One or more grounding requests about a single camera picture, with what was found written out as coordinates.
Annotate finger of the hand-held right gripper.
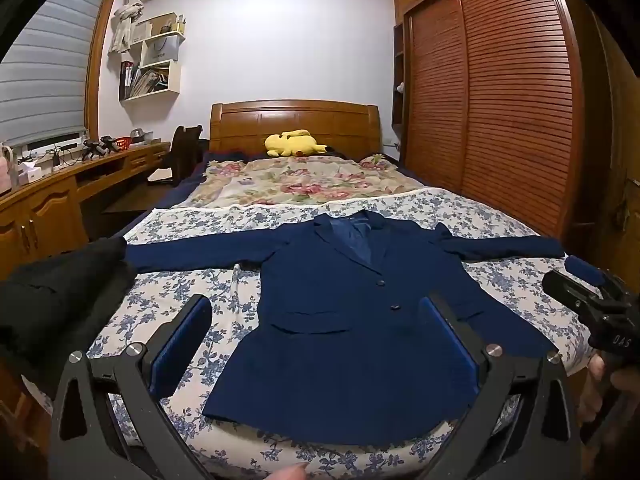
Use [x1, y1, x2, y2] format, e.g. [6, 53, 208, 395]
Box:
[564, 255, 626, 291]
[542, 270, 608, 318]

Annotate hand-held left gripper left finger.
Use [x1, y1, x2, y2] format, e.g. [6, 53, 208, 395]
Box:
[50, 294, 216, 480]

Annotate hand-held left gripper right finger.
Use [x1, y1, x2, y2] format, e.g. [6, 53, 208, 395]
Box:
[419, 292, 586, 480]

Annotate navy blue blazer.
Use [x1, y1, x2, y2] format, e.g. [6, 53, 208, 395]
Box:
[122, 210, 566, 447]

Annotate person's right hand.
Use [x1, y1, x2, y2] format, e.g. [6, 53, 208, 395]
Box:
[579, 354, 609, 424]

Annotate person's left hand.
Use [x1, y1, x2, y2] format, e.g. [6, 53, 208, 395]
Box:
[267, 462, 310, 480]

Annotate blue floral bed sheet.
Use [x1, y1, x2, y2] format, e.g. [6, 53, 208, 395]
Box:
[85, 187, 596, 480]

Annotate wooden door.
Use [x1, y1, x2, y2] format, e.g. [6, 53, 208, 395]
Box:
[565, 0, 640, 281]

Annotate folded black garment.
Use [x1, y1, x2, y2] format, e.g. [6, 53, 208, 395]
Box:
[0, 236, 132, 396]

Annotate dark wooden chair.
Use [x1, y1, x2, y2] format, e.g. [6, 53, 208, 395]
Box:
[147, 124, 204, 188]

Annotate wooden desk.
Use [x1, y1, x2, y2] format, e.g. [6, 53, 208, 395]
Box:
[0, 140, 172, 281]

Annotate wooden louvred wardrobe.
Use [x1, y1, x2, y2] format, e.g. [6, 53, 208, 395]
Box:
[392, 0, 586, 241]

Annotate pink floral quilt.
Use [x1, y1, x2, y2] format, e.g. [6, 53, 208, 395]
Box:
[177, 154, 426, 210]

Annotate black device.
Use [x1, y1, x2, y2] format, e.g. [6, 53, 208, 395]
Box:
[82, 136, 121, 161]

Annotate yellow plush toy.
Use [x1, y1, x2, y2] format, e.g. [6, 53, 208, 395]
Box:
[264, 129, 330, 158]

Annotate wooden bed headboard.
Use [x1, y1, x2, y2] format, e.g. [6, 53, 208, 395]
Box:
[209, 100, 382, 157]

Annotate grey window blind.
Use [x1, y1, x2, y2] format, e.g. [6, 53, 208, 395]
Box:
[0, 0, 112, 148]

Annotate white hanging cloth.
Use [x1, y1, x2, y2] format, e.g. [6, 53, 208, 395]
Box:
[107, 0, 151, 56]

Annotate metal door handle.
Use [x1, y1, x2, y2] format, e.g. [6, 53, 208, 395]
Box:
[614, 180, 632, 231]

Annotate white wall shelf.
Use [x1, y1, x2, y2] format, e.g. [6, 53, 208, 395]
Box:
[118, 12, 187, 103]

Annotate wooden window frame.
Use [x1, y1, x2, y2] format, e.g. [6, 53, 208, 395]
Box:
[85, 0, 123, 140]

